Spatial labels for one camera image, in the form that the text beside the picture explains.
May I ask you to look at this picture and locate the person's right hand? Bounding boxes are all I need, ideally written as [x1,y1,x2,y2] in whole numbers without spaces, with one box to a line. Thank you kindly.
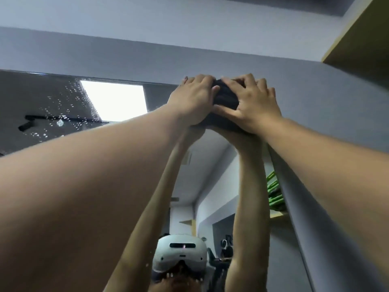
[212,73,284,135]

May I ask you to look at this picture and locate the person's left hand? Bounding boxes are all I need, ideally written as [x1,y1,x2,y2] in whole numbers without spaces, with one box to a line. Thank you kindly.
[166,74,220,127]

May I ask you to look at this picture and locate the dark cleaning cloth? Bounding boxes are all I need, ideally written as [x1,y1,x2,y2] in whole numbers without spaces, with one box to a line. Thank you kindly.
[194,78,253,135]

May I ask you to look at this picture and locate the person's right forearm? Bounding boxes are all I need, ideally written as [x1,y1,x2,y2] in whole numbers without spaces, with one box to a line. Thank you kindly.
[261,116,389,284]

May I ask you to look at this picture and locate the person's left forearm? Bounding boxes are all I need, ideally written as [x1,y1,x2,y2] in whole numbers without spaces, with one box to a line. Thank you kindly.
[0,103,189,292]

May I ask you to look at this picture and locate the green plant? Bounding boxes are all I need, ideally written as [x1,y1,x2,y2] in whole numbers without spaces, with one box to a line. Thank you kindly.
[266,170,286,212]

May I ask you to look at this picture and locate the white head-worn headset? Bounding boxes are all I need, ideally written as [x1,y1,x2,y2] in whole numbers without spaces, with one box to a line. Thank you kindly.
[151,234,208,283]

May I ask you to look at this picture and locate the wooden wall shelf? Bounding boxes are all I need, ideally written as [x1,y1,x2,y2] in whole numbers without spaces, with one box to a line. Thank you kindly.
[321,0,389,86]

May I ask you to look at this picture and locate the large wall mirror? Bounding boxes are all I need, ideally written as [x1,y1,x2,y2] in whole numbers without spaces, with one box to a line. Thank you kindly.
[0,69,314,292]

